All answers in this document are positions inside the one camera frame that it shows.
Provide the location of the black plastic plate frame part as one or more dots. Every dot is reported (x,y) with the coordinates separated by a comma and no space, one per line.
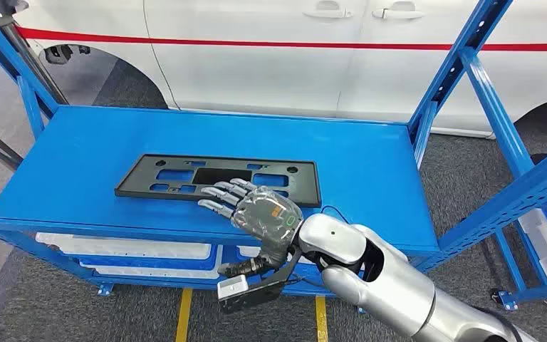
(141,186)

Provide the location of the white car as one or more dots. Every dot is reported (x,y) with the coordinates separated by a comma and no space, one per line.
(254,71)

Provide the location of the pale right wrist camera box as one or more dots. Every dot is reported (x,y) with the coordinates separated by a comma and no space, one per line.
(232,288)

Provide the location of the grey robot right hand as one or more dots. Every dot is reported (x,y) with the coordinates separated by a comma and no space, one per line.
(264,217)

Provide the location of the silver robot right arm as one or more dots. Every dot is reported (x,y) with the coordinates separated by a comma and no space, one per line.
(386,283)

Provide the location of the blue metal shelf rack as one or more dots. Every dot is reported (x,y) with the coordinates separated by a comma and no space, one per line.
(89,156)
(537,295)

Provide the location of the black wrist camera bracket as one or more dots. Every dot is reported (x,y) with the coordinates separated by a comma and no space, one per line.
(259,292)

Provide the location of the red barrier belt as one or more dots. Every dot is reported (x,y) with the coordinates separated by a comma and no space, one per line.
(254,44)

